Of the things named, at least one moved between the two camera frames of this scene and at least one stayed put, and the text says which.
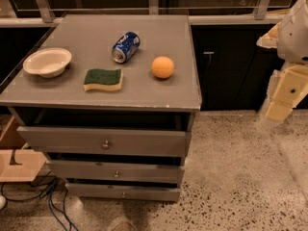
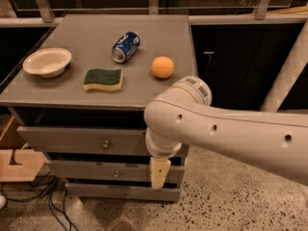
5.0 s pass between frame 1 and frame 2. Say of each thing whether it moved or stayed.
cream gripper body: moved
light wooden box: stayed
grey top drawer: stayed
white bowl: stayed
